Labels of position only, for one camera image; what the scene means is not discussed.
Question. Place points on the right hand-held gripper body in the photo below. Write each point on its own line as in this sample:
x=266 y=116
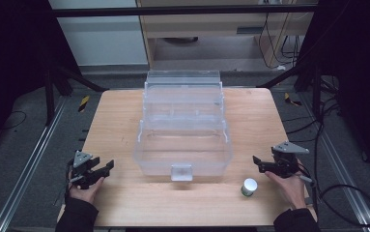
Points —
x=285 y=162

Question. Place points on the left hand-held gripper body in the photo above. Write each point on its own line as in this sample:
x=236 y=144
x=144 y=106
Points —
x=83 y=175

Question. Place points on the small silver can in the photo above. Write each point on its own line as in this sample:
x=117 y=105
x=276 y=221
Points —
x=249 y=187

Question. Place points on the clear plastic storage box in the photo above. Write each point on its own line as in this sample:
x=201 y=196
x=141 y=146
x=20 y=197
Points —
x=182 y=151

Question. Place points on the person's left hand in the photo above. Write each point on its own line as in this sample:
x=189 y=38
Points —
x=87 y=192

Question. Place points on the person's right hand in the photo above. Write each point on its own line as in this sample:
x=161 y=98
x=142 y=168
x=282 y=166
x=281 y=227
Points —
x=289 y=190

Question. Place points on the yellow black striped tape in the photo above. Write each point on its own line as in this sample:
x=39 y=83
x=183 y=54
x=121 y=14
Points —
x=291 y=100
x=83 y=103

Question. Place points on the black metal stand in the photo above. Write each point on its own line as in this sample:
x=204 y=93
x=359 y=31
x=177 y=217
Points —
x=49 y=96
x=316 y=93

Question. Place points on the black curtain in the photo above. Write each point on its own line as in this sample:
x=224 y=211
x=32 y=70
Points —
x=8 y=64
x=359 y=80

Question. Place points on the white cabinet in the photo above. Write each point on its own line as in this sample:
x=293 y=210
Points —
x=102 y=38

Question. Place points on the light wooden desk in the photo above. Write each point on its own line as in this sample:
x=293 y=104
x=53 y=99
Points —
x=205 y=29

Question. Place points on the aluminium floor rail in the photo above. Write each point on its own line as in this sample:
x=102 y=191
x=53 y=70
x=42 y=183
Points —
x=28 y=167
x=337 y=161

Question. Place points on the black horizontal frame bar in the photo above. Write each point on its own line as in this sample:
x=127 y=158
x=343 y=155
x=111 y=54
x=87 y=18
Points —
x=173 y=11

